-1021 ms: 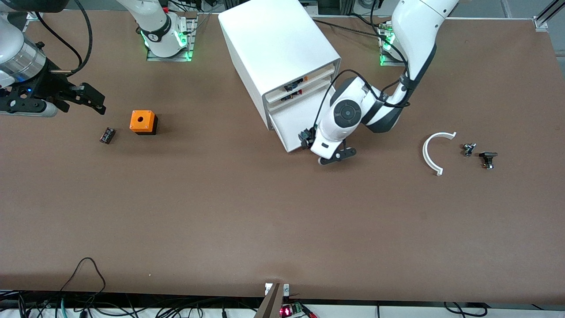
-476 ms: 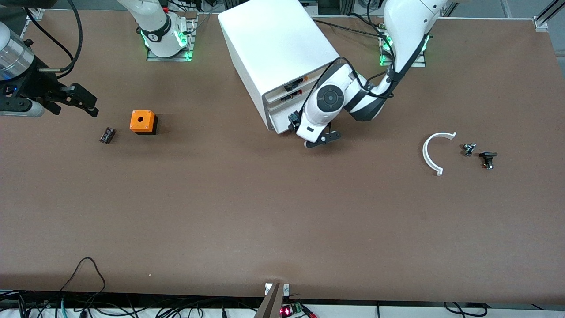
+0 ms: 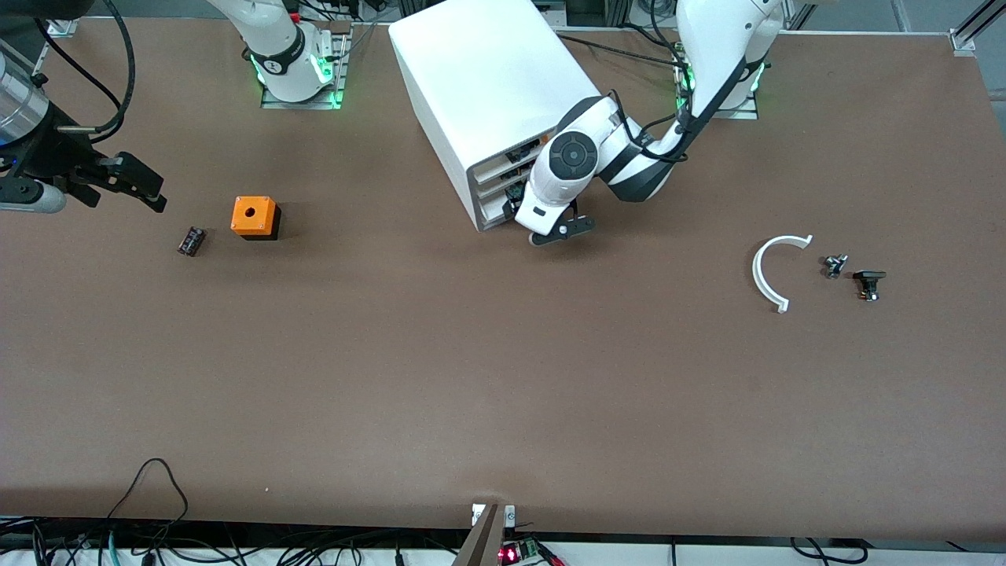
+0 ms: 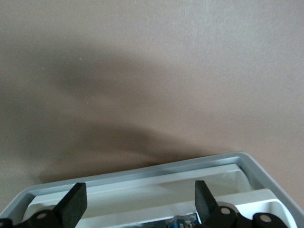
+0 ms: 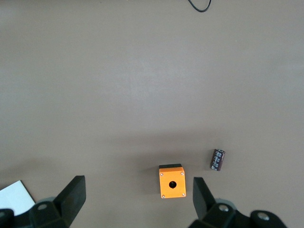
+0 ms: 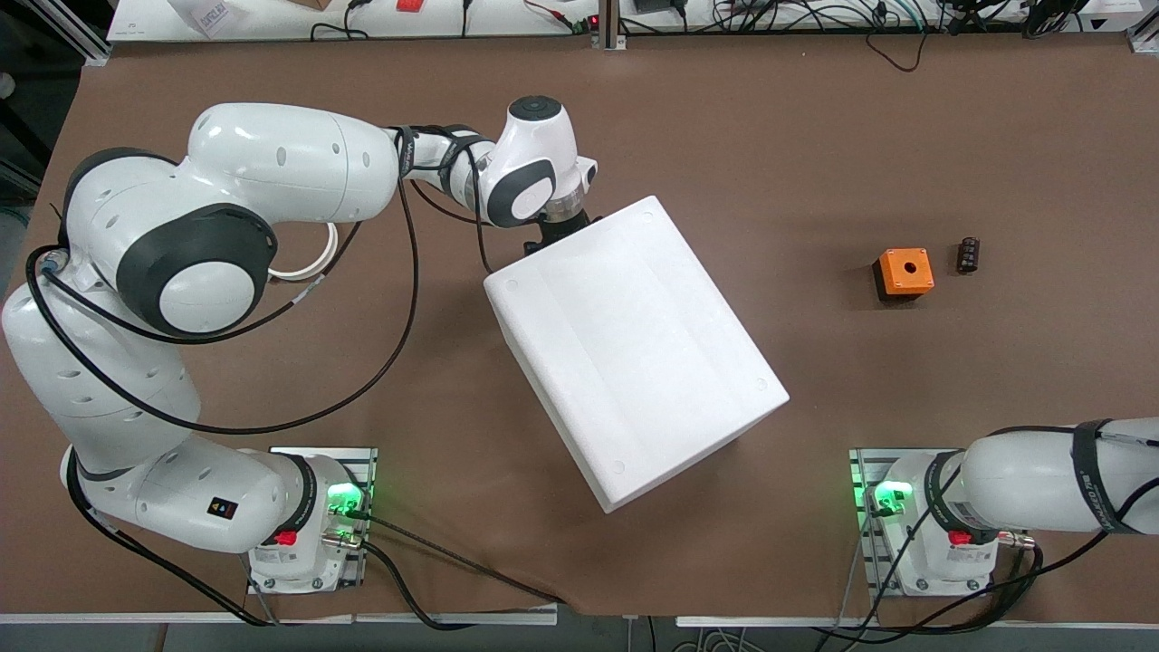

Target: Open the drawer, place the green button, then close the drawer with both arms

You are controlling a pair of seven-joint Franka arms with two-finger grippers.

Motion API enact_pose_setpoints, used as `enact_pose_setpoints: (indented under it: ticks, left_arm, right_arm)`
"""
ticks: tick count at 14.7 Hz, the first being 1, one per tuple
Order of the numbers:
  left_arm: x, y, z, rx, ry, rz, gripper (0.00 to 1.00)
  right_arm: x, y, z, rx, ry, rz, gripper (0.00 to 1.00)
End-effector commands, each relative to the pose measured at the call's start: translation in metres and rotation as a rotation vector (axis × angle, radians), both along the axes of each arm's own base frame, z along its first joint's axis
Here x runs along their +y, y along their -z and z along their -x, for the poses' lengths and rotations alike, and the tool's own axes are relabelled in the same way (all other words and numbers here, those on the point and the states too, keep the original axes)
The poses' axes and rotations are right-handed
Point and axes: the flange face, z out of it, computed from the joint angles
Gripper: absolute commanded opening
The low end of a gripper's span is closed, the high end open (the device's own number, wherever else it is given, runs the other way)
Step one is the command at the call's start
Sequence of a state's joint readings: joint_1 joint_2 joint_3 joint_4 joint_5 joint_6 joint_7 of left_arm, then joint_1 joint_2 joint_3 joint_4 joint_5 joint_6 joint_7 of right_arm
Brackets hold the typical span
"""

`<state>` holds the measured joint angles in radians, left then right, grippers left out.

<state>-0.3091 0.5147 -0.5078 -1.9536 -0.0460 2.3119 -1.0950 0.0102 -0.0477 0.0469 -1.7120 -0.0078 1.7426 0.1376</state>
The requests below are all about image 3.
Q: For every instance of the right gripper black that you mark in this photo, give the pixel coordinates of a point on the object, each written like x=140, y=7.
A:
x=56, y=163

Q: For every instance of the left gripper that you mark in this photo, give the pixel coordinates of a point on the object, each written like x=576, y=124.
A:
x=516, y=205

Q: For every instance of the white plastic drawer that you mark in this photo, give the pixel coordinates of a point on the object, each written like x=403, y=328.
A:
x=491, y=214
x=487, y=174
x=491, y=192

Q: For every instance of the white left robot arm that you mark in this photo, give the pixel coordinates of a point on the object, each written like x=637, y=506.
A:
x=723, y=31

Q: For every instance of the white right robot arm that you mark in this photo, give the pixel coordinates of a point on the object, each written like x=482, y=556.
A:
x=275, y=39

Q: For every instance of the white drawer cabinet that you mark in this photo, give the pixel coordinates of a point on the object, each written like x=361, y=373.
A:
x=487, y=71

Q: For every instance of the small black electronic component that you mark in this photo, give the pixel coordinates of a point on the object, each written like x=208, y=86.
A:
x=191, y=241

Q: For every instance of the orange box with hole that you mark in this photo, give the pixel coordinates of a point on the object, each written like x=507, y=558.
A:
x=263, y=220

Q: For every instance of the circuit board with red LED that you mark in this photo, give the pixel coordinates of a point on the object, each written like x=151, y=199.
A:
x=519, y=552

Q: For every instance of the aluminium frame profile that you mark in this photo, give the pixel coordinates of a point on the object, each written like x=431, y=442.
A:
x=974, y=27
x=63, y=27

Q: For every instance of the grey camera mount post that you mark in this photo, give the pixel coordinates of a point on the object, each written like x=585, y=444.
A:
x=483, y=542

